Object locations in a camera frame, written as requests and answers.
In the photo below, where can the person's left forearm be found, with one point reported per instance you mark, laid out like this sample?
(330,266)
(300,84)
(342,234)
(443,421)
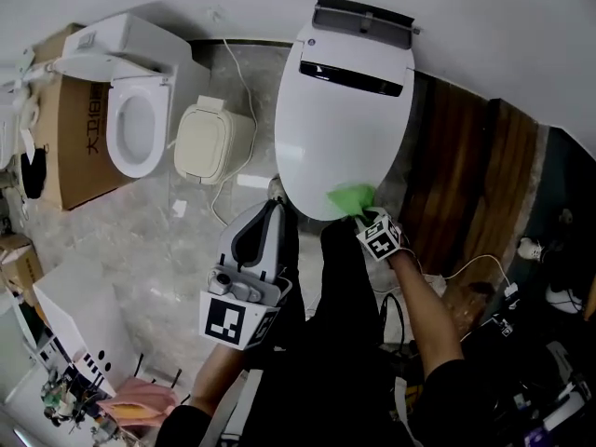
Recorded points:
(219,380)

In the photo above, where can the green cloth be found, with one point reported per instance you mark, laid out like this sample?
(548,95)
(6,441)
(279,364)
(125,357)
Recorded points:
(351,198)

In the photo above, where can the white power adapter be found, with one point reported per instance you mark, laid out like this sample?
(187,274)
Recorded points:
(510,290)

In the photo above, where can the white paper scrap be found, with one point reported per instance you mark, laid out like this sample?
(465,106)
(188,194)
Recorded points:
(179,208)

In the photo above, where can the white toilet lid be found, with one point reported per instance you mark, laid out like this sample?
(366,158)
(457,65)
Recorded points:
(335,147)

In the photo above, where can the white paper sheet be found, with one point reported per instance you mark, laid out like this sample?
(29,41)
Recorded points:
(253,181)

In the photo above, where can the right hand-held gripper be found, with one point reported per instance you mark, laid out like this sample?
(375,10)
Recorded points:
(379,240)

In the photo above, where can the person's right forearm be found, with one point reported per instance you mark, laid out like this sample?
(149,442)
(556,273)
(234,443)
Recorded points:
(428,315)

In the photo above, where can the person's black clothing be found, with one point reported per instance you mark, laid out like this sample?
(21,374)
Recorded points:
(335,366)

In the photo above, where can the white open toilet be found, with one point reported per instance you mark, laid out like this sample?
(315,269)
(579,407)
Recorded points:
(135,161)

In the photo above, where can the cream lidded plastic box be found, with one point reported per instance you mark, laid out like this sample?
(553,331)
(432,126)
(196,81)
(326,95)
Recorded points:
(205,142)

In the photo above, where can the white panel with black slots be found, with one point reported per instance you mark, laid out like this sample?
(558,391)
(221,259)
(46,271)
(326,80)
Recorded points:
(74,315)

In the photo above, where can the wooden step platform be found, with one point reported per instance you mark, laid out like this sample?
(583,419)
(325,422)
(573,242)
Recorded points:
(465,180)

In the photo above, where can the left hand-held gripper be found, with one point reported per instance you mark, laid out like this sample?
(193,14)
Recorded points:
(223,317)

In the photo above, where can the small cardboard box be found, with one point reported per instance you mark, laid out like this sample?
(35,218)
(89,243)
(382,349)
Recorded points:
(21,268)

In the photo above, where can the large printed cardboard box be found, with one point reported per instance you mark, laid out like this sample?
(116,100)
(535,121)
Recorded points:
(70,156)

